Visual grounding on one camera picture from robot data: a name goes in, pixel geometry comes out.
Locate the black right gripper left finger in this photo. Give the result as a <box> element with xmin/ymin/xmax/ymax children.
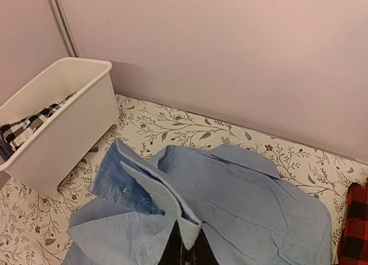
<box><xmin>158</xmin><ymin>222</ymin><xmax>184</xmax><ymax>265</ymax></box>

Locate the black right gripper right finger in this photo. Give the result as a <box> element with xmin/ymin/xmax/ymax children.
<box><xmin>191</xmin><ymin>221</ymin><xmax>219</xmax><ymax>265</ymax></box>

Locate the light blue long sleeve shirt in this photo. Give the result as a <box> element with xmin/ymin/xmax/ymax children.
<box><xmin>64</xmin><ymin>139</ymin><xmax>331</xmax><ymax>264</ymax></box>

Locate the floral patterned table cloth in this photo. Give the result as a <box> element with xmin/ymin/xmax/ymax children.
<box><xmin>1</xmin><ymin>96</ymin><xmax>367</xmax><ymax>264</ymax></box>

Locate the red black plaid folded shirt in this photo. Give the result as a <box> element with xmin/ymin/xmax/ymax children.
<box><xmin>338</xmin><ymin>183</ymin><xmax>367</xmax><ymax>265</ymax></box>

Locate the white plastic bin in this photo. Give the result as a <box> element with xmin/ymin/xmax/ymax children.
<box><xmin>1</xmin><ymin>57</ymin><xmax>120</xmax><ymax>195</ymax></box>

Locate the black white plaid shirt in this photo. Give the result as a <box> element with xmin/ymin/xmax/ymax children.
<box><xmin>1</xmin><ymin>92</ymin><xmax>76</xmax><ymax>162</ymax></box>

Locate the left aluminium frame post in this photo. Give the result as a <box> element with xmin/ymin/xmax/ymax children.
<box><xmin>48</xmin><ymin>0</ymin><xmax>81</xmax><ymax>57</ymax></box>

